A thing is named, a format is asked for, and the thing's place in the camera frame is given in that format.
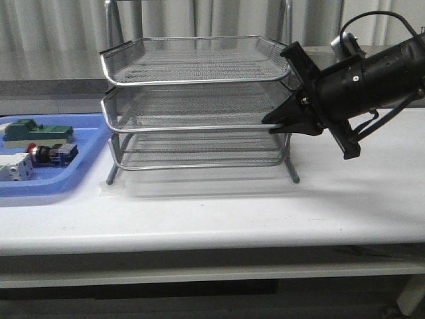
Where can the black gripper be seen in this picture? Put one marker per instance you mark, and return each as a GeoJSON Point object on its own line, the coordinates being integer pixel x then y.
{"type": "Point", "coordinates": [325, 100]}

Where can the red emergency stop button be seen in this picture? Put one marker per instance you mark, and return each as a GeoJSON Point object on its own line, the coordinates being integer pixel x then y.
{"type": "Point", "coordinates": [56, 155]}

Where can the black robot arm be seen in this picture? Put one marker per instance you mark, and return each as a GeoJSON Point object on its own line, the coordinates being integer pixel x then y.
{"type": "Point", "coordinates": [385, 84]}

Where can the white table leg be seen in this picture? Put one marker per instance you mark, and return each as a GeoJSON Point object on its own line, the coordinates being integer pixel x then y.
{"type": "Point", "coordinates": [411, 295]}

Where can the blue plastic tray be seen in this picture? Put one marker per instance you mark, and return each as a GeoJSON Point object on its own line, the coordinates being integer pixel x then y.
{"type": "Point", "coordinates": [90, 135]}

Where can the grey stone counter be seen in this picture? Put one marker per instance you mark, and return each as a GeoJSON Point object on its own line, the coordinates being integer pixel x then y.
{"type": "Point", "coordinates": [51, 82]}

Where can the green terminal block module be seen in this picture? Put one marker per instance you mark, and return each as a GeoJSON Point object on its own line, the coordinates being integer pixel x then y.
{"type": "Point", "coordinates": [25, 131]}

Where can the white circuit breaker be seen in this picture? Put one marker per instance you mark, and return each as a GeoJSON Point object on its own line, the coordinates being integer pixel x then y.
{"type": "Point", "coordinates": [16, 167]}

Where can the grey pleated curtain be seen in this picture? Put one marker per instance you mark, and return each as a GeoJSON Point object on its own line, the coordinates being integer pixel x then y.
{"type": "Point", "coordinates": [78, 25]}

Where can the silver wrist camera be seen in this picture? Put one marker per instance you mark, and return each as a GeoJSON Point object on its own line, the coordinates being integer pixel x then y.
{"type": "Point", "coordinates": [346, 47]}

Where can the grey metal rack frame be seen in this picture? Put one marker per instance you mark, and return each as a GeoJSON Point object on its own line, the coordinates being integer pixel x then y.
{"type": "Point", "coordinates": [115, 37]}

